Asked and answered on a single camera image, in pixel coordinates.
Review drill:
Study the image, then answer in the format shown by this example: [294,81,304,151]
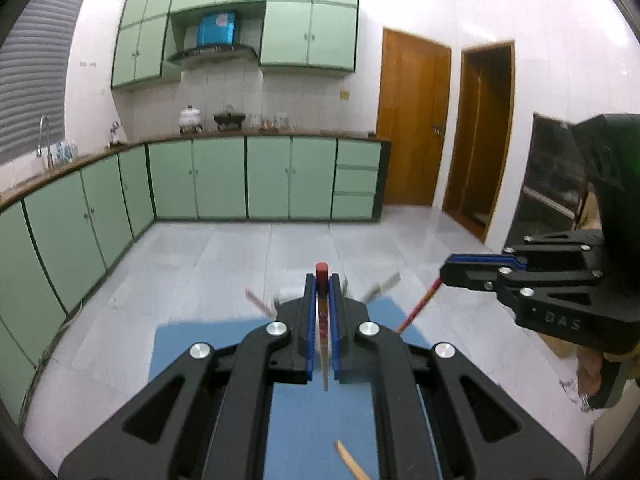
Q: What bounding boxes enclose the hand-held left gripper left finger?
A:
[59,274,319,480]

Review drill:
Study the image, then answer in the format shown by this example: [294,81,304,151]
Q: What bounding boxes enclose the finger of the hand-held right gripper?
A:
[447,230,607,275]
[440,262,608,346]

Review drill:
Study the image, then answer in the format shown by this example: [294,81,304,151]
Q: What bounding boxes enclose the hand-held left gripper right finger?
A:
[330,274,585,480]

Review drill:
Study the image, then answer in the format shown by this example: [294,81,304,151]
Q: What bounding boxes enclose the red-handled wooden chopstick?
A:
[395,277,443,335]
[315,261,331,392]
[244,287,281,317]

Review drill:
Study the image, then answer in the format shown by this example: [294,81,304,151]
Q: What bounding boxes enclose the wooden stick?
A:
[362,272,402,303]

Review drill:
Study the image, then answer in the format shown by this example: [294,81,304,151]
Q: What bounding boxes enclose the plain wooden chopstick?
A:
[334,440,373,480]

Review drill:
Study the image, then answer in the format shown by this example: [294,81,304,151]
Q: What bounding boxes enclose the person's right hand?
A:
[614,352,640,386]

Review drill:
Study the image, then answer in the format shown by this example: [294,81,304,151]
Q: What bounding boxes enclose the black glass cabinet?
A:
[502,112,606,281]

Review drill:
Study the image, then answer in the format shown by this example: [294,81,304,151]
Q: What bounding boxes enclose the blue tablecloth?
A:
[149,296,436,480]

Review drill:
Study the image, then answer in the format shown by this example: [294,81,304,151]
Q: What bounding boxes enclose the green base cabinets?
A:
[0,132,393,426]

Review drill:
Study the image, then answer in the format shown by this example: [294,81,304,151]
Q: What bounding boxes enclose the closed wooden door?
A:
[376,28,452,207]

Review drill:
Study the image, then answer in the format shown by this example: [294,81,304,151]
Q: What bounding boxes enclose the row of glass jars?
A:
[248,112,291,131]

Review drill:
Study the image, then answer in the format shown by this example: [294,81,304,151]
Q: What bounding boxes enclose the black wok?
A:
[213,106,247,132]

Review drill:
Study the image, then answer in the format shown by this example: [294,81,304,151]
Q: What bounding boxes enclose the white cooking pot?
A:
[178,105,205,134]

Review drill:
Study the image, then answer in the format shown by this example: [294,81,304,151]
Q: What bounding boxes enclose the range hood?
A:
[167,10,260,68]

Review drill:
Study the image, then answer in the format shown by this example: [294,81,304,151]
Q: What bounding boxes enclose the metal faucet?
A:
[37,115,55,168]

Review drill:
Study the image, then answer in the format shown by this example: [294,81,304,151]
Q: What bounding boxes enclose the grey window blind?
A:
[0,0,88,163]

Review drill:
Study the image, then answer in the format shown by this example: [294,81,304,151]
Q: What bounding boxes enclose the open wooden door frame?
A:
[442,40,516,243]

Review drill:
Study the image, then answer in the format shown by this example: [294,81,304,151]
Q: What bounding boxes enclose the green wall cabinets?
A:
[111,0,361,92]

